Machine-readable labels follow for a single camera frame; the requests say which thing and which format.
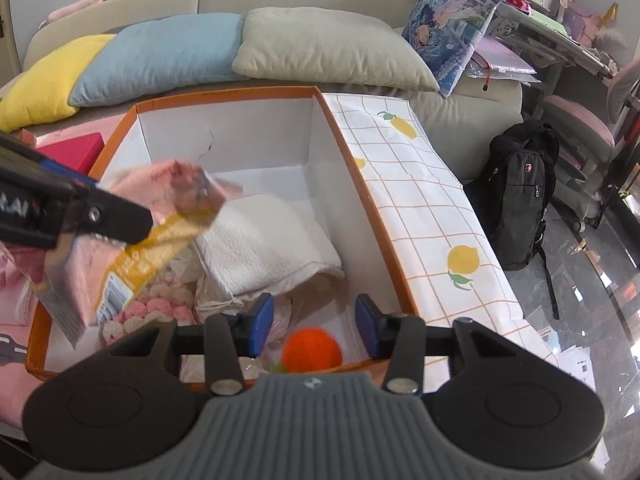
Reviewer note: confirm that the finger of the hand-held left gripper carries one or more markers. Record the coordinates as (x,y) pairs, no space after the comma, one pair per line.
(50,164)
(107,220)

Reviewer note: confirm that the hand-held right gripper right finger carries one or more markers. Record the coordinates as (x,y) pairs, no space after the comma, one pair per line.
(367,327)

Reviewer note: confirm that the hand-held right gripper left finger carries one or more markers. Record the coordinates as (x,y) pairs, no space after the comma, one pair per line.
(262,327)

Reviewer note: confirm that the yellow clear plastic packet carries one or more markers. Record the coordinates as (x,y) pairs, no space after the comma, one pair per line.
(150,246)

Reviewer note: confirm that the orange fuzzy ball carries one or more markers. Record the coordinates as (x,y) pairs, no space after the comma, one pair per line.
(310,350)

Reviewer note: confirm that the white towel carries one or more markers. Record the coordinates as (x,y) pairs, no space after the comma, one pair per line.
(265,240)

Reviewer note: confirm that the pink white crochet pouch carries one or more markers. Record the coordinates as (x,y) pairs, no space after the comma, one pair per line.
(156,310)

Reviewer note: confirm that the orange cardboard box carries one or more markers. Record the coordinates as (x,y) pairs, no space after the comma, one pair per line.
(250,135)

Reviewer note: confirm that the red lid clear container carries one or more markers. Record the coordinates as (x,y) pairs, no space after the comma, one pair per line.
(70,152)

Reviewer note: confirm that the yellow pillow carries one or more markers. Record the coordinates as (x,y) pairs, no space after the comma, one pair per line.
(45,90)

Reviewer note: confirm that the blue pillow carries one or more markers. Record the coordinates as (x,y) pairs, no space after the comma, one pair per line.
(160,55)

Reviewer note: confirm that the pink bolster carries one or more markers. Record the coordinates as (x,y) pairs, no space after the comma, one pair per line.
(85,3)

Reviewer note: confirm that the papers on floor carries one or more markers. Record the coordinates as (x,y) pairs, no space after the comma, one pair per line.
(575,366)

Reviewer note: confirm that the black backpack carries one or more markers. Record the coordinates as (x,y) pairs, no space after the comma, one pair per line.
(520,180)

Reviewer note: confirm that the beige pillow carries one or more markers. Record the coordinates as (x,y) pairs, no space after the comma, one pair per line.
(330,50)

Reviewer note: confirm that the pink desk chair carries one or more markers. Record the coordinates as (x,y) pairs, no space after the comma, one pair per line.
(580,126)

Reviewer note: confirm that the clear plastic folder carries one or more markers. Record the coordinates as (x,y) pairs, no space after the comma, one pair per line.
(502,62)

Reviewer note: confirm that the anime print pillow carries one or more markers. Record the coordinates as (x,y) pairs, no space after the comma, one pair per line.
(450,25)

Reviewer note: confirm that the cluttered desk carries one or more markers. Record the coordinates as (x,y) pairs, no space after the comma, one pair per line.
(545,26)

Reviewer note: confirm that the purple plush toy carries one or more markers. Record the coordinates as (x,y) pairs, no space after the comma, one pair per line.
(590,25)

